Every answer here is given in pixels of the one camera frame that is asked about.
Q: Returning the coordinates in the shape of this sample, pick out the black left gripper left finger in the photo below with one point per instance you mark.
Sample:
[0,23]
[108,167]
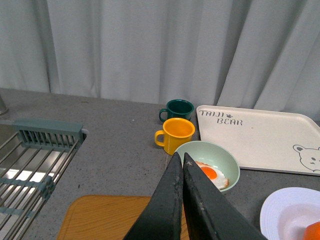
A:
[161,218]

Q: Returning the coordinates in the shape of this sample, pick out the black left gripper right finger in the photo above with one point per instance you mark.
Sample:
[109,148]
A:
[209,215]

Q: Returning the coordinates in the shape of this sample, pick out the white round plate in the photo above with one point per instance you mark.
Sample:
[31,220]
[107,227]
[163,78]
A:
[286,213]

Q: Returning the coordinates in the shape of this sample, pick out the orange mandarin fruit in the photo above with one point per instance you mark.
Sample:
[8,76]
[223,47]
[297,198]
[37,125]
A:
[312,232]

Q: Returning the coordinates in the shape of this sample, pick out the fried egg toy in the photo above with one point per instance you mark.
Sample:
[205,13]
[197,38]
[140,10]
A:
[214,175]

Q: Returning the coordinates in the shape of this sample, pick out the light green bowl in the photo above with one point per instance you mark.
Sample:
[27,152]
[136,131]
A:
[215,156]

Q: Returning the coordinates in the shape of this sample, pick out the wooden cutting board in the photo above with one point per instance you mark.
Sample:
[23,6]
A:
[101,217]

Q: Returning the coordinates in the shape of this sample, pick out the yellow enamel mug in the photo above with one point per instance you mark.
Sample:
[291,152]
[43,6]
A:
[175,132]

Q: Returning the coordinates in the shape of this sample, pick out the cream bear serving tray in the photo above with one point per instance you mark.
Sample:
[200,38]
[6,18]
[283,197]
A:
[263,140]

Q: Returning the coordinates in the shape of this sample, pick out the dark green enamel mug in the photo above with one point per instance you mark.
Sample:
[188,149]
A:
[176,108]

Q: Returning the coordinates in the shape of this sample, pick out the green metal dish rack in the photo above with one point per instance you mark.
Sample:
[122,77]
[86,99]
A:
[34,154]

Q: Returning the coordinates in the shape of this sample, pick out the white curtain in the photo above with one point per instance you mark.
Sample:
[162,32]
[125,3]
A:
[253,54]

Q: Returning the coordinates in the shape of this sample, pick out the steel faucet base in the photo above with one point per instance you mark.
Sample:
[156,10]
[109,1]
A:
[3,107]

